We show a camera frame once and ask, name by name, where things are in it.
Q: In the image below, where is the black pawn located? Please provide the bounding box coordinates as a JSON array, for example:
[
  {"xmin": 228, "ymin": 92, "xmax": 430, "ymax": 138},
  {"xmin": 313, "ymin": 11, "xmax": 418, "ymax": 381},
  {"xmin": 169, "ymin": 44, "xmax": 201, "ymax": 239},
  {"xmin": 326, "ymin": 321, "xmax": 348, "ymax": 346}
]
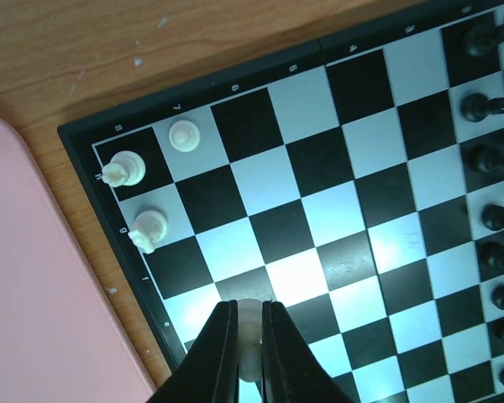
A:
[
  {"xmin": 465, "ymin": 24, "xmax": 496, "ymax": 57},
  {"xmin": 481, "ymin": 204, "xmax": 504, "ymax": 232},
  {"xmin": 460, "ymin": 92, "xmax": 504, "ymax": 123},
  {"xmin": 470, "ymin": 145, "xmax": 504, "ymax": 173},
  {"xmin": 481, "ymin": 242, "xmax": 504, "ymax": 270}
]

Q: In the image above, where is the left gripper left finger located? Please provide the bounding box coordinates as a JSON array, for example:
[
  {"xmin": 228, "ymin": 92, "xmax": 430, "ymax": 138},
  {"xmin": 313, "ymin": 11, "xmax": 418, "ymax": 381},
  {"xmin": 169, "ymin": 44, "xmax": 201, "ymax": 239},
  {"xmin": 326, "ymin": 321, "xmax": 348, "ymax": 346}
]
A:
[{"xmin": 150, "ymin": 301, "xmax": 239, "ymax": 403}]

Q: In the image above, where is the white rook piece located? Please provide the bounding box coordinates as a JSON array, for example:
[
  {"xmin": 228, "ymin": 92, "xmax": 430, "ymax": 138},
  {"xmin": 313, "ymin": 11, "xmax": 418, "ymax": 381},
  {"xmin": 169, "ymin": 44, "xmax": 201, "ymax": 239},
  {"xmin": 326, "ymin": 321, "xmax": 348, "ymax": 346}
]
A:
[{"xmin": 102, "ymin": 150, "xmax": 146, "ymax": 188}]

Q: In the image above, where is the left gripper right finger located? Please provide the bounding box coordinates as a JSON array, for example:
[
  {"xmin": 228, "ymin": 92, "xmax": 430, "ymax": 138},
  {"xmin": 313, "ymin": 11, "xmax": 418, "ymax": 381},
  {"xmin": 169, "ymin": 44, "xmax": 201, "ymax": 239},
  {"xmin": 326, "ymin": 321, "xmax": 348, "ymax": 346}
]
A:
[{"xmin": 262, "ymin": 301, "xmax": 351, "ymax": 403}]

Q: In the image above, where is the white knight piece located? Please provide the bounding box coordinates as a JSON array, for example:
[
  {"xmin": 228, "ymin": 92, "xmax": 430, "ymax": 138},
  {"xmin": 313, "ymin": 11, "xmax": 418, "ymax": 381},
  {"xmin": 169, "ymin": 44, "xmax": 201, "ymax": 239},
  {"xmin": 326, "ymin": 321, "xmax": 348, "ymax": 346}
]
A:
[{"xmin": 128, "ymin": 210, "xmax": 168, "ymax": 254}]

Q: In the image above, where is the black white chessboard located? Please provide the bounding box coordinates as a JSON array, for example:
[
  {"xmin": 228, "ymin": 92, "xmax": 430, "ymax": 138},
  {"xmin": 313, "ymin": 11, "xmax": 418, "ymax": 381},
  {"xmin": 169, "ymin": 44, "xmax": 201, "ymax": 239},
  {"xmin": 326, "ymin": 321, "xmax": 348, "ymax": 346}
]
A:
[{"xmin": 58, "ymin": 1, "xmax": 504, "ymax": 402}]

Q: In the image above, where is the pink plastic tray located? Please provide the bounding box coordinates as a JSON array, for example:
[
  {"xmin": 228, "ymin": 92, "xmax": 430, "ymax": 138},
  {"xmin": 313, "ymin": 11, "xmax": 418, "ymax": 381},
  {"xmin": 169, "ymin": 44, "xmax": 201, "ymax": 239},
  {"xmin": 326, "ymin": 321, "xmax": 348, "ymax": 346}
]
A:
[{"xmin": 0, "ymin": 118, "xmax": 155, "ymax": 402}]

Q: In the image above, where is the white pawn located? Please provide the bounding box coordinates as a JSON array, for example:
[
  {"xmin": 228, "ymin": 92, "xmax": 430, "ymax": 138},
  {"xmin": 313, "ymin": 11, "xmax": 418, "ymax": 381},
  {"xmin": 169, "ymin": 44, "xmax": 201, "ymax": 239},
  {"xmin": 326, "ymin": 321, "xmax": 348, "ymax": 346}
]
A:
[
  {"xmin": 238, "ymin": 299, "xmax": 262, "ymax": 383},
  {"xmin": 169, "ymin": 120, "xmax": 201, "ymax": 153}
]

